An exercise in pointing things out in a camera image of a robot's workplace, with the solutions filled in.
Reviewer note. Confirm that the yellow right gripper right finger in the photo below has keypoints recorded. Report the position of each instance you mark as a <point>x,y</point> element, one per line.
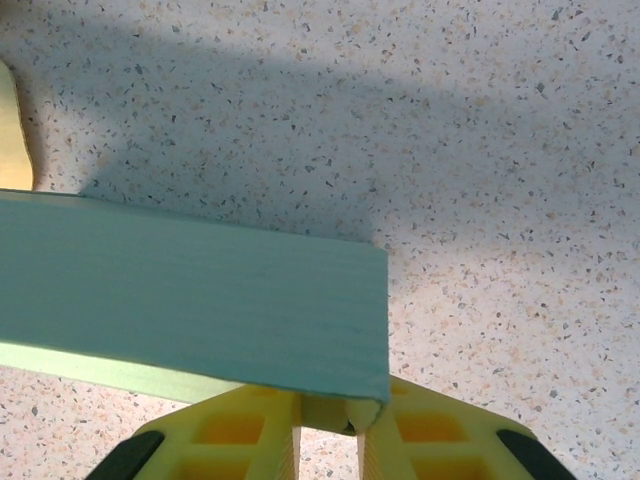
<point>430,440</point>

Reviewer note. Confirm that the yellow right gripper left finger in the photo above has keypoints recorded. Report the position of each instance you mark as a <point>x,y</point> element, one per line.
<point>235,440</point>

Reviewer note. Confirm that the light green paper box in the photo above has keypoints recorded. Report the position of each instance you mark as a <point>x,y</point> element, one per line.
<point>190,300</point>

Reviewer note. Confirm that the yellow paper box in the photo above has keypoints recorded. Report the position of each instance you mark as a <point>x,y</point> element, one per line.
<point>12,140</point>

